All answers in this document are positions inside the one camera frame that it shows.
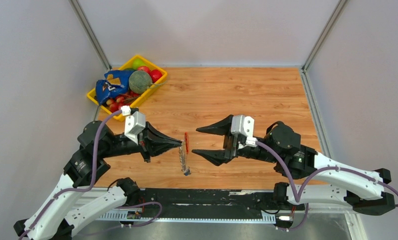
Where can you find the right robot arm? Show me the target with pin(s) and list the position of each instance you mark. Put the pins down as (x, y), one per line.
(312, 177)

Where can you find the red tomato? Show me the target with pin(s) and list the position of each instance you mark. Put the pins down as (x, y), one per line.
(155, 75)

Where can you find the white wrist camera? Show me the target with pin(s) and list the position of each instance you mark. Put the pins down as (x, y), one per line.
(242, 127)
(135, 123)

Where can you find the frame post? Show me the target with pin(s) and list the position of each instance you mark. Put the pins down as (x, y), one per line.
(79, 12)
(341, 4)

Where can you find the green apple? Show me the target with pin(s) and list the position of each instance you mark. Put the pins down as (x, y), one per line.
(137, 63)

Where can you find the metal key holder red handle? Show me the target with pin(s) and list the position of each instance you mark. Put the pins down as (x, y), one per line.
(183, 152)

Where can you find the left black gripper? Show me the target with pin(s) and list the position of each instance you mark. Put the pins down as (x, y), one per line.
(156, 147)

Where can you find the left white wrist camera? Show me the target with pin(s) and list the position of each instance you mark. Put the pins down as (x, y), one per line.
(135, 123)

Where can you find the blue snack bag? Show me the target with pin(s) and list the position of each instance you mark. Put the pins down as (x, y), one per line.
(116, 82)

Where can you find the key with blue tag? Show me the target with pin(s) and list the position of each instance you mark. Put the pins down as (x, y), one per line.
(187, 172)

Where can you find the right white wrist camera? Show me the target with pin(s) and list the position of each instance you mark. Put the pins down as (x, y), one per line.
(242, 127)

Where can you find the yellow plastic bin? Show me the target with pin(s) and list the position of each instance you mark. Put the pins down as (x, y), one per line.
(91, 95)

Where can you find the bunch of red cherries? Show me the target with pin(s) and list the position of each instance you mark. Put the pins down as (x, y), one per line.
(114, 104)

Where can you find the right frame post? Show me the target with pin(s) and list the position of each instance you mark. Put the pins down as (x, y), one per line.
(341, 4)

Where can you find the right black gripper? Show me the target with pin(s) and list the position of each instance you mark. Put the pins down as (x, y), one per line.
(230, 145)

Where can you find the red apple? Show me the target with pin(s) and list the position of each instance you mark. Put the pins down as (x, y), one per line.
(144, 68)

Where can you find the left frame post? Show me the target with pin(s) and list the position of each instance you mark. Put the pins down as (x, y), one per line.
(79, 12)

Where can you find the green melon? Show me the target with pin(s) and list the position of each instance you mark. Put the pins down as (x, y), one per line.
(139, 81)

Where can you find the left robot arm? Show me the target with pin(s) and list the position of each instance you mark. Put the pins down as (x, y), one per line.
(57, 218)

